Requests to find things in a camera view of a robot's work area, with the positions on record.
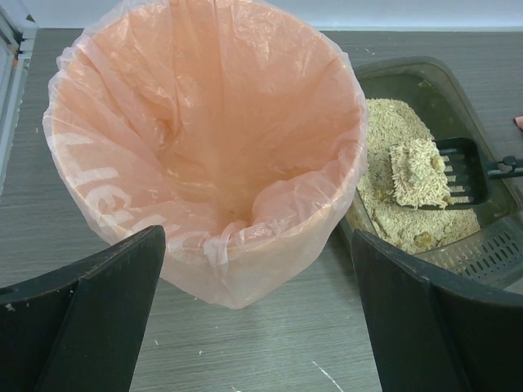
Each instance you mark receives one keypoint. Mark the pink cloth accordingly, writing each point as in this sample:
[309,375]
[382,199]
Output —
[519,122]

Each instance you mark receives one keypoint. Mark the grey litter box tray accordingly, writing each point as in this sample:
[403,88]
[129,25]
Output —
[492,254]

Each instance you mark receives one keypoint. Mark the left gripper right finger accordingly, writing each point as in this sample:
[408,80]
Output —
[433,330]

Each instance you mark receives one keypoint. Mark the cat litter sand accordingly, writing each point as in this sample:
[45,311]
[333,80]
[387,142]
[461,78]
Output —
[412,230]

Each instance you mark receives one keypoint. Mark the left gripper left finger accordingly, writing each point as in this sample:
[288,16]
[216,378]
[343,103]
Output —
[80,327]

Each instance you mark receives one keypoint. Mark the black litter scoop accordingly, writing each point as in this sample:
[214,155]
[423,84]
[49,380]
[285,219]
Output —
[450,174]

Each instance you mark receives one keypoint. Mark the bin with orange bag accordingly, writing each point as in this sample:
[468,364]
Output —
[237,127]

